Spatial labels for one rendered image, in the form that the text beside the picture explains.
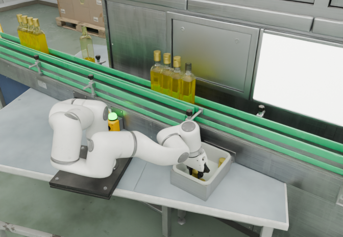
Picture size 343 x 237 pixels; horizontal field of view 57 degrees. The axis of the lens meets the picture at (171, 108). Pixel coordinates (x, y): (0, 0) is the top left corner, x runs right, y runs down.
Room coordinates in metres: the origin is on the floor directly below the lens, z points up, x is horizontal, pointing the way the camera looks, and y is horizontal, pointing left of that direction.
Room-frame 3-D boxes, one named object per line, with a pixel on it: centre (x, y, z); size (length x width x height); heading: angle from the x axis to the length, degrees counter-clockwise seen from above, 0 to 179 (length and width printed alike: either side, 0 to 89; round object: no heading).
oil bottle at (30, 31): (1.97, 0.89, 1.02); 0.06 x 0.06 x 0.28; 55
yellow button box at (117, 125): (1.33, 0.30, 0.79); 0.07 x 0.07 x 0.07; 55
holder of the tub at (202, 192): (1.02, -0.14, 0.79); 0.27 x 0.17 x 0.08; 145
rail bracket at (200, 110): (1.14, -0.09, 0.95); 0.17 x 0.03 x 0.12; 145
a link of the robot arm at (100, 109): (1.06, 0.32, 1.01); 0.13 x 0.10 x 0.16; 78
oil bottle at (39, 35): (1.94, 0.84, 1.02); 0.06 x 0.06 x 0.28; 55
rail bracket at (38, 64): (1.71, 0.81, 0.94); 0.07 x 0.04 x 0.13; 145
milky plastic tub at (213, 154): (1.00, -0.13, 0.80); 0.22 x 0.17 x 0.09; 145
